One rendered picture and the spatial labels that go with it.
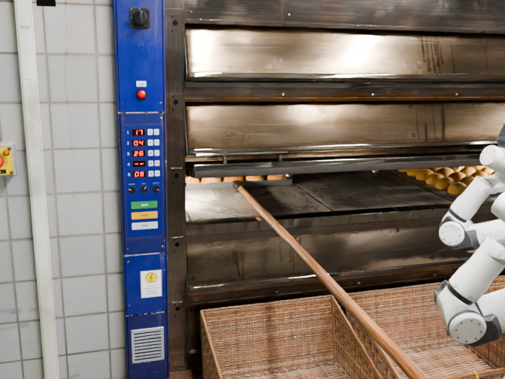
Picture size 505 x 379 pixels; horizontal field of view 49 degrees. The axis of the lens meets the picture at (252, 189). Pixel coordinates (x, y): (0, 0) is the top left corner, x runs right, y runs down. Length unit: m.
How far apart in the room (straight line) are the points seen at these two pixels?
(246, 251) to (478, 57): 1.19
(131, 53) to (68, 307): 0.92
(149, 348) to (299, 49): 1.23
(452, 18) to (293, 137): 0.78
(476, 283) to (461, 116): 1.24
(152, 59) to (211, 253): 0.75
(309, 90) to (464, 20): 0.69
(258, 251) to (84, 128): 0.80
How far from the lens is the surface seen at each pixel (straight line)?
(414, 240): 2.47
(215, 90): 1.98
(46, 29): 1.92
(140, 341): 2.19
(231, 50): 1.99
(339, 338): 2.32
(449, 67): 2.34
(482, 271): 1.29
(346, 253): 2.32
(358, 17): 2.17
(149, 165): 1.95
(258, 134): 2.03
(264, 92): 2.03
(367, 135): 2.20
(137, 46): 1.90
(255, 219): 2.14
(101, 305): 2.15
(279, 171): 1.94
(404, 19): 2.26
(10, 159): 1.90
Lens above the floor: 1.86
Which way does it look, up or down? 16 degrees down
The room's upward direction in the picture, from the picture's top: 2 degrees clockwise
